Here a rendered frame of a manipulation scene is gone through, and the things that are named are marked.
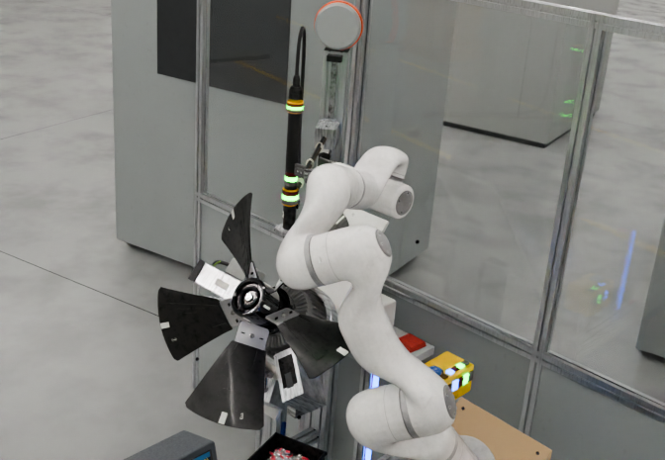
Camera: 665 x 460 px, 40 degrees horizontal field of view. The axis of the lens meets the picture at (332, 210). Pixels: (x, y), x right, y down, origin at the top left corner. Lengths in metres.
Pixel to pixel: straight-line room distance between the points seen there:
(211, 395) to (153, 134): 2.96
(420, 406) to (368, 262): 0.34
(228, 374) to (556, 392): 1.04
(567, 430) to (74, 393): 2.36
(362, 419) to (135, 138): 3.74
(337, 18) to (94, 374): 2.31
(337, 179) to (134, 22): 3.58
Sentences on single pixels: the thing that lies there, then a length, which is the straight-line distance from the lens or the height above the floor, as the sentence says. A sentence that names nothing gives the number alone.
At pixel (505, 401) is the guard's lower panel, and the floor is 0.77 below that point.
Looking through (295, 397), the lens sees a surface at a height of 0.99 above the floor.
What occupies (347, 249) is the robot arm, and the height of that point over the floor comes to 1.72.
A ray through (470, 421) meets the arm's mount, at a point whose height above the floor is 1.13.
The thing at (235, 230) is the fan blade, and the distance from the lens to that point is 2.78.
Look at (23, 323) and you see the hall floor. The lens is 5.02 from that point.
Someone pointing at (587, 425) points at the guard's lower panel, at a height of 0.83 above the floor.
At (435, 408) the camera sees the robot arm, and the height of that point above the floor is 1.38.
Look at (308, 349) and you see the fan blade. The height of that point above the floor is 1.18.
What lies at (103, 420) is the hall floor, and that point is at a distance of 4.22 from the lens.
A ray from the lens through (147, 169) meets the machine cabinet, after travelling 5.44.
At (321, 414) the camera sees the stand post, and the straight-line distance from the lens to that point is 3.11.
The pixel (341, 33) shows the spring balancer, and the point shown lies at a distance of 2.98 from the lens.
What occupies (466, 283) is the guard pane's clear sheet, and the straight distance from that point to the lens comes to 3.03.
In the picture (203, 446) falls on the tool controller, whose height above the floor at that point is 1.25.
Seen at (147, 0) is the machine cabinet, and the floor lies 1.57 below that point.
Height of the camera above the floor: 2.42
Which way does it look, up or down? 22 degrees down
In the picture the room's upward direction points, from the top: 4 degrees clockwise
